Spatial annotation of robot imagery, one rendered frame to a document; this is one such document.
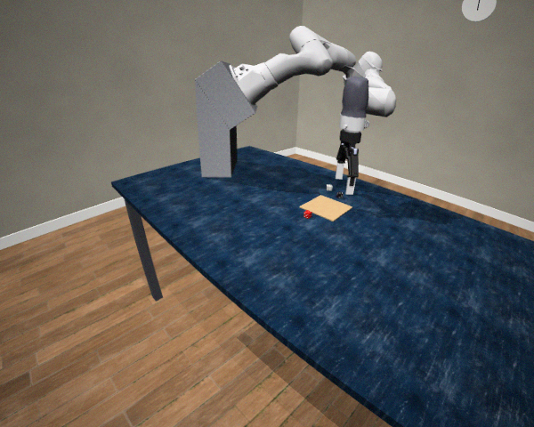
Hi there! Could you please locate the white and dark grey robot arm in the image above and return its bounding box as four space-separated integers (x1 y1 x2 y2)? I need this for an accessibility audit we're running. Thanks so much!
230 26 396 133

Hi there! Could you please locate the tan flat mat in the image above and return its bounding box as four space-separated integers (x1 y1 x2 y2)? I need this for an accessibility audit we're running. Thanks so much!
300 195 352 222

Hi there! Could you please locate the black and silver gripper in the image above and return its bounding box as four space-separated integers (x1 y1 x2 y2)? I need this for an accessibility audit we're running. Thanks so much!
336 130 361 195

